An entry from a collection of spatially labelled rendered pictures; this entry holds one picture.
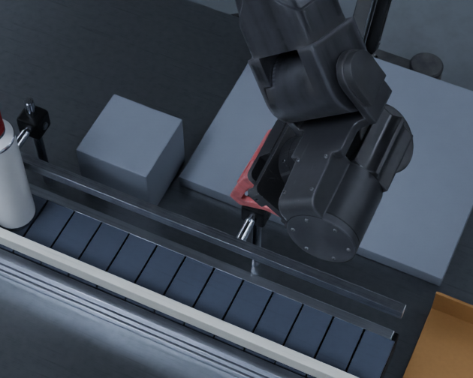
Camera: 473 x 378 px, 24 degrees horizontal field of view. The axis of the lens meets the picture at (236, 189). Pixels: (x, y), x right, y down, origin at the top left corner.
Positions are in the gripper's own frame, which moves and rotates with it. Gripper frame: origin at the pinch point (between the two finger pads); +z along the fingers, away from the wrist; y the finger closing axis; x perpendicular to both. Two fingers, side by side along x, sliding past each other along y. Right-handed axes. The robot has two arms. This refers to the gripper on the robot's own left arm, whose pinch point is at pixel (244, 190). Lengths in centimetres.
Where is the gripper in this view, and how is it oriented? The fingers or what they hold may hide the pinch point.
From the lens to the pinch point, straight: 101.3
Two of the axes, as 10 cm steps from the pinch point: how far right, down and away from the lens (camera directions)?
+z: -5.7, 2.1, 7.9
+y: -4.1, 7.6, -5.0
